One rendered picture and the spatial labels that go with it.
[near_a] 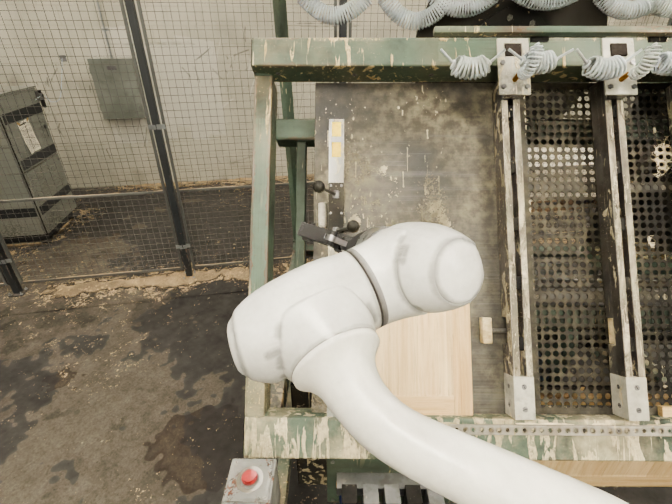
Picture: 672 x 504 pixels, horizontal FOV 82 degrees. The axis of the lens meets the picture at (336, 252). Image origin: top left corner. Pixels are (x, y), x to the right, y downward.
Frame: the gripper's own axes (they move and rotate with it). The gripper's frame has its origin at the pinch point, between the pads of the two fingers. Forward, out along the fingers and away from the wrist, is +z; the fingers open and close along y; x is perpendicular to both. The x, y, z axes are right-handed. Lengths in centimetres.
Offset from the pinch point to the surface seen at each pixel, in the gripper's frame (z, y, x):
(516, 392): 15, -74, 19
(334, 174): 47, -6, -24
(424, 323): 32, -47, 10
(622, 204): 15, -88, -48
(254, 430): 39, -10, 59
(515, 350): 17, -70, 8
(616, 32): 9, -56, -85
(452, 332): 28, -55, 10
